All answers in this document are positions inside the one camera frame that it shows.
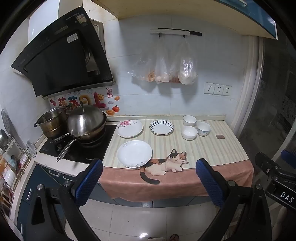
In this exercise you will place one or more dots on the blue rimmed white bowl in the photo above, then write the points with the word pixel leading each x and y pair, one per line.
pixel 189 120

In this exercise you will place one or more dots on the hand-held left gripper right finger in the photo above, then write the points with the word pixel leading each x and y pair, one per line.
pixel 208 183

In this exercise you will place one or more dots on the clear plastic bag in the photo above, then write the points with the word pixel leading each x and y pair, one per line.
pixel 187 69
pixel 144 67
pixel 163 69

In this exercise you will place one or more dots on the large grey floral white plate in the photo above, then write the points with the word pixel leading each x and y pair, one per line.
pixel 134 154

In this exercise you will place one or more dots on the colourful wall stickers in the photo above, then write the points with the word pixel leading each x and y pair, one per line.
pixel 92 99

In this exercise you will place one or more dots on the steel stockpot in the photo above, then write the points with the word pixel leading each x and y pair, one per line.
pixel 52 120

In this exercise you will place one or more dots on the blue kitchen base cabinet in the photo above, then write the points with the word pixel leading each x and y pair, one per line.
pixel 44 176

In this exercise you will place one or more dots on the blue striped white plate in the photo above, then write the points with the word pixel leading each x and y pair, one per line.
pixel 161 127

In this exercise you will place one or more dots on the steel domed wok lid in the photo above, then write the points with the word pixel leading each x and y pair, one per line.
pixel 85 120

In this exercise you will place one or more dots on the person's right forearm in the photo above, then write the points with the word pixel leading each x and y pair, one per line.
pixel 285 220

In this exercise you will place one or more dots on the black glass gas stove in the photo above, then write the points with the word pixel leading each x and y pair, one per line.
pixel 97 150

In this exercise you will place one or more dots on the plain white bowl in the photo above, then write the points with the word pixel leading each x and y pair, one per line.
pixel 189 133

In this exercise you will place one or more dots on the striped cat print cloth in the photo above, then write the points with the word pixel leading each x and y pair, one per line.
pixel 203 148

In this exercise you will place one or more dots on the pink floral white plate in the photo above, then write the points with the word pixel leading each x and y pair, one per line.
pixel 129 129

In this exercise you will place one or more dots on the person's foot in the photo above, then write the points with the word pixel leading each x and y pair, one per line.
pixel 173 237

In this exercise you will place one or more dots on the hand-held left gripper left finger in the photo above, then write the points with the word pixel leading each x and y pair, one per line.
pixel 89 183

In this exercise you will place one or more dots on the blue patterned white bowl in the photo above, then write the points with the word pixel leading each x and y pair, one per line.
pixel 204 129

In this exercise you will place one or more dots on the white wall socket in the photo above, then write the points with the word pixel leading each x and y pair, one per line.
pixel 227 90
pixel 209 88
pixel 218 89

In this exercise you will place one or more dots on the glass sliding door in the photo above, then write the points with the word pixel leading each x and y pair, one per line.
pixel 275 104

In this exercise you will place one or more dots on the white wall hook rail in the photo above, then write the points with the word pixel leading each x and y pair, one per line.
pixel 173 32

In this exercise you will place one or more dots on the metal dish rack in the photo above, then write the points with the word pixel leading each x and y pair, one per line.
pixel 13 162

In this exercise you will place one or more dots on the black range hood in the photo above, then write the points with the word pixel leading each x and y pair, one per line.
pixel 64 60

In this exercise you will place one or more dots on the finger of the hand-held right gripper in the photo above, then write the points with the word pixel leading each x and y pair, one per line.
pixel 267 164
pixel 290 156

